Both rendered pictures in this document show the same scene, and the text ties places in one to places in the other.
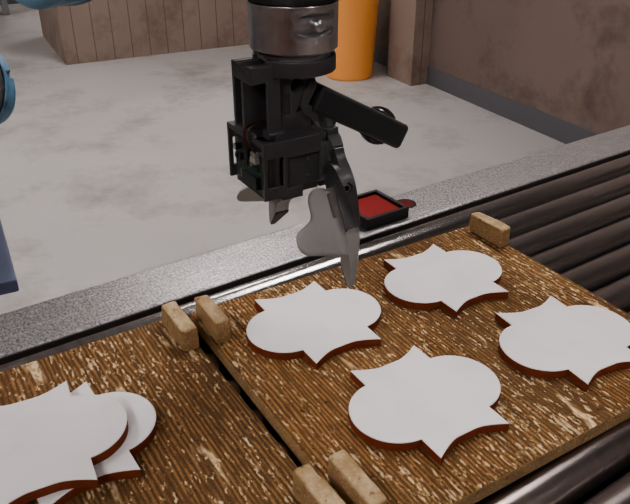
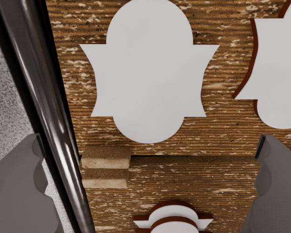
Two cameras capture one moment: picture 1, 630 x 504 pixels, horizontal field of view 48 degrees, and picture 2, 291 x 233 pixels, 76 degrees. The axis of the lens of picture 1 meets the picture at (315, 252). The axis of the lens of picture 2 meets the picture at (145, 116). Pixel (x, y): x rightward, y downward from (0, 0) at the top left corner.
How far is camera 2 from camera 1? 0.70 m
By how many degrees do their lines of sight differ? 78
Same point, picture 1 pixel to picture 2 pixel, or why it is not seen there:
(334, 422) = (257, 130)
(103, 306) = not seen: hidden behind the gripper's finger
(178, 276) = not seen: outside the picture
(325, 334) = (178, 89)
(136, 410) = (172, 211)
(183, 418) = (187, 191)
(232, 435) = (218, 178)
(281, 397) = (210, 145)
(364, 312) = (170, 30)
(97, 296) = not seen: hidden behind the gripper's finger
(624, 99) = not seen: outside the picture
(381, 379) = (264, 84)
